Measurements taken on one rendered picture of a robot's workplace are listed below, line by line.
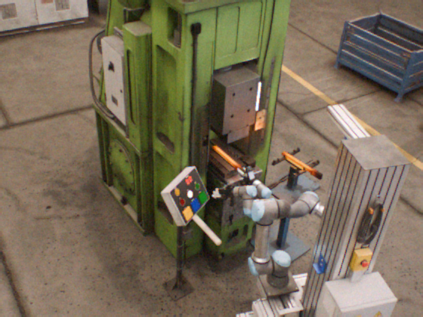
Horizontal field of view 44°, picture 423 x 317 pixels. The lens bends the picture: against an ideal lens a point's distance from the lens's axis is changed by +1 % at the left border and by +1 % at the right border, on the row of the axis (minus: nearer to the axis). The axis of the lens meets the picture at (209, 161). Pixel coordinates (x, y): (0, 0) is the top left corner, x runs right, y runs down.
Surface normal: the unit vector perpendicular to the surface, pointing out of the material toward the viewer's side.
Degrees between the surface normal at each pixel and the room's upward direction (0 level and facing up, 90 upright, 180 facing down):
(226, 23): 90
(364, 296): 0
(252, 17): 90
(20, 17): 90
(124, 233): 0
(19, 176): 0
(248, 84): 90
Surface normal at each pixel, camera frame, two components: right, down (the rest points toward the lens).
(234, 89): 0.57, 0.53
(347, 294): 0.05, -0.79
